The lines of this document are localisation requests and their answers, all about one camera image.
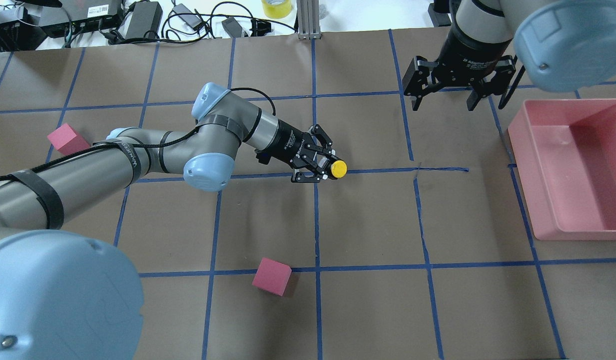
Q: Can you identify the pink plastic bin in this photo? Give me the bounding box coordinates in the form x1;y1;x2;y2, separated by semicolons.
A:
508;98;616;241

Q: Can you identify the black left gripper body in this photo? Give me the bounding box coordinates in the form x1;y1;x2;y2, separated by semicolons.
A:
267;120;319;173

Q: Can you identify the black power adapter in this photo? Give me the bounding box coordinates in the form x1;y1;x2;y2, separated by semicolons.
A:
427;0;452;28
124;0;162;39

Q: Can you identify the aluminium frame post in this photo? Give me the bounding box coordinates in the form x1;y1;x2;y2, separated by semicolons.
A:
296;0;322;40

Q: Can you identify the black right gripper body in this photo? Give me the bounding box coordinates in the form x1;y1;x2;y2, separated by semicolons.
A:
435;20;513;87

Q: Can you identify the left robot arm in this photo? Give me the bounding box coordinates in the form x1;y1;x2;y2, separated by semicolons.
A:
0;82;347;360

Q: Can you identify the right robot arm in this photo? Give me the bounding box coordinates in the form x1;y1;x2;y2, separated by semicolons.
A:
402;0;616;111

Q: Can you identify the yellow tape roll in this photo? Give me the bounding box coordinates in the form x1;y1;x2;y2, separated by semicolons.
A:
261;0;293;19

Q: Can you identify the yellow push button switch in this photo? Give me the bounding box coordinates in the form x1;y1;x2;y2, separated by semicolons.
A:
324;159;348;180

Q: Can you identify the pink foam cube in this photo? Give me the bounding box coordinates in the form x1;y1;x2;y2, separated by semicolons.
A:
251;257;292;297
46;123;91;156

